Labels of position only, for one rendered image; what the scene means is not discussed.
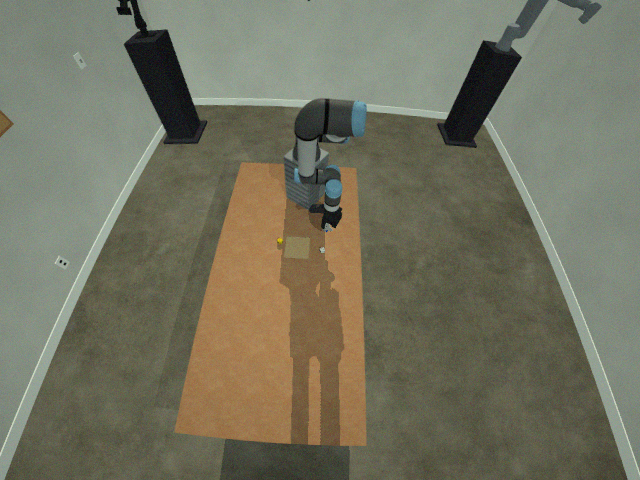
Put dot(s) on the tan square mat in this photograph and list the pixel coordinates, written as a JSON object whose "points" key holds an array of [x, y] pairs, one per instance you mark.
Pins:
{"points": [[297, 247]]}

